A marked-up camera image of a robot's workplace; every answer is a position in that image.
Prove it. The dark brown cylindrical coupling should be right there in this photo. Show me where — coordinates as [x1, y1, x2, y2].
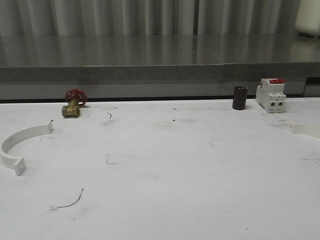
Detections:
[232, 86, 248, 111]

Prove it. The brass valve red handwheel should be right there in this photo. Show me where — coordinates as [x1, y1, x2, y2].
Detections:
[61, 88, 88, 118]

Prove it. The white circuit breaker red switch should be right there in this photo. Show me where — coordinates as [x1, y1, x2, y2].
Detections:
[255, 78, 286, 113]

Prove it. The grey stone counter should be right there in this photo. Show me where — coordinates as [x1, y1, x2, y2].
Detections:
[0, 33, 320, 102]

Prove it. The white container on counter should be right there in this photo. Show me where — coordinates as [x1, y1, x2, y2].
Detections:
[295, 0, 320, 37]

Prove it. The white half pipe clamp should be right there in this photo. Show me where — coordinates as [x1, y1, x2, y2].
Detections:
[0, 121, 53, 176]
[287, 120, 320, 139]

